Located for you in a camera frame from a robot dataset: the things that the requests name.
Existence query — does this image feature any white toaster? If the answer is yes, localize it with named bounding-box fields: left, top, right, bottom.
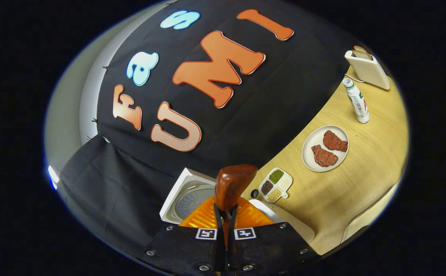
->
left=344, top=45, right=391, bottom=91

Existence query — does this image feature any brown wooden spoon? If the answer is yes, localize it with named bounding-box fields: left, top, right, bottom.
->
left=214, top=164, right=257, bottom=250

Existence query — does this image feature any white green milk bottle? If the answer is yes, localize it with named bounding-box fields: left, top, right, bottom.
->
left=342, top=78, right=371, bottom=124

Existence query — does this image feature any black backdrop cloth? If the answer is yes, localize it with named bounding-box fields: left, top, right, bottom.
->
left=60, top=0, right=361, bottom=261

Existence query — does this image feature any white rice cooker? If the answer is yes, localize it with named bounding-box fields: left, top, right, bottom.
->
left=159, top=167, right=315, bottom=243

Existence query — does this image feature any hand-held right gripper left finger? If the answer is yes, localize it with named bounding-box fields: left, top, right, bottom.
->
left=143, top=196, right=225, bottom=273

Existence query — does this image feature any brown steak piece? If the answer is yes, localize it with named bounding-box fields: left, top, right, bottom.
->
left=323, top=130, right=349, bottom=152
left=311, top=145, right=339, bottom=168

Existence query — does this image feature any white divided grain dish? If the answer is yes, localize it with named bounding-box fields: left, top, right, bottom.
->
left=259, top=168, right=293, bottom=203

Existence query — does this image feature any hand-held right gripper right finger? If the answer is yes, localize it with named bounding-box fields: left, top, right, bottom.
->
left=228, top=196, right=319, bottom=274

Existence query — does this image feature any white round plate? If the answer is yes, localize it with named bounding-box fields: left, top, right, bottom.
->
left=302, top=125, right=349, bottom=172

